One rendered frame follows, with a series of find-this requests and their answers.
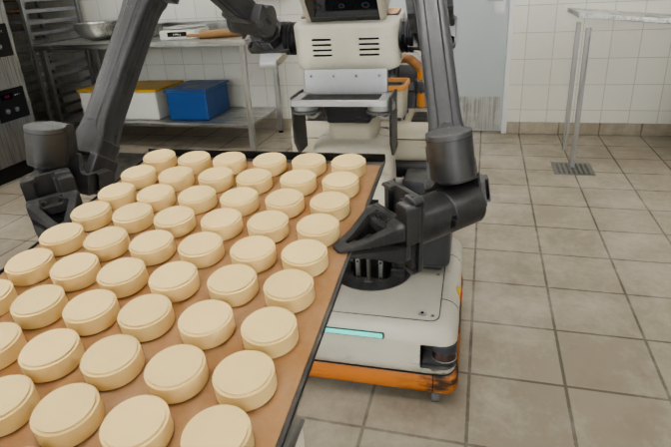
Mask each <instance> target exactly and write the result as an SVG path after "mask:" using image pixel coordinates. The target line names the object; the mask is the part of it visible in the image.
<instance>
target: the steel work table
mask: <svg viewBox="0 0 671 447"><path fill-rule="evenodd" d="M198 24H207V26H208V27H209V30H216V29H229V28H228V26H227V20H217V21H191V22H165V23H163V29H162V31H163V30H168V29H164V28H167V27H172V26H177V25H198ZM242 37H243V36H238V37H224V38H211V39H200V38H197V39H181V40H161V39H160V34H159V35H157V36H155V37H153V38H152V41H151V44H150V47H149V48H173V47H214V46H239V52H240V60H241V69H242V77H243V86H244V94H245V103H246V106H245V107H230V108H229V109H228V110H226V111H224V112H223V113H221V114H219V115H218V116H216V117H215V118H213V119H211V120H209V121H173V120H171V117H170V116H168V117H166V118H163V119H161V120H126V119H125V122H124V125H157V126H211V127H248V129H249V137H250V146H251V151H256V150H257V141H256V132H255V124H256V123H257V122H259V121H260V120H262V119H263V118H265V117H266V116H268V115H270V114H271V113H273V112H274V111H277V118H278V129H279V133H283V132H284V123H283V112H282V101H281V90H280V79H279V68H278V67H276V68H273V76H274V87H275V97H276V107H275V108H258V107H253V106H252V97H251V88H250V79H249V70H248V61H247V52H246V45H249V39H250V35H247V37H246V39H242ZM110 40H111V38H110V39H109V40H102V41H91V40H88V39H85V38H79V39H73V40H66V41H60V42H54V43H48V44H41V45H35V46H33V50H34V51H40V55H41V59H42V63H43V67H44V70H45V74H46V78H47V82H48V86H49V90H50V94H51V98H52V102H53V106H54V110H55V114H56V118H57V122H61V123H66V124H80V122H81V120H82V118H83V116H84V114H83V115H81V116H78V117H75V118H72V119H69V120H66V121H64V117H63V113H62V109H61V105H60V101H59V97H58V93H57V89H56V85H55V81H54V77H53V73H52V69H51V65H50V61H49V57H48V53H47V51H50V50H92V55H93V59H94V64H95V68H96V73H97V77H98V74H99V71H100V68H101V63H100V58H99V53H98V49H107V48H108V45H109V42H110Z"/></svg>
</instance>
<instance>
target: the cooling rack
mask: <svg viewBox="0 0 671 447"><path fill-rule="evenodd" d="M17 2H18V6H19V10H20V14H21V18H22V21H23V25H24V29H25V33H26V37H27V41H28V44H29V48H30V52H31V56H32V60H33V63H34V67H35V71H36V75H37V79H38V83H39V86H40V90H41V94H42V98H43V102H44V106H45V109H46V113H47V117H48V118H47V119H44V120H40V121H37V122H48V121H54V120H53V117H56V116H52V112H51V108H50V104H49V100H48V96H47V92H46V89H45V85H44V81H43V77H42V73H41V69H40V65H39V61H38V57H37V54H36V51H34V50H33V46H34V42H33V38H32V34H31V30H30V26H29V22H28V19H27V15H26V11H25V7H24V3H23V0H17ZM83 114H84V113H77V114H73V115H70V116H67V117H64V121H66V120H69V119H72V118H75V117H78V116H81V115H83Z"/></svg>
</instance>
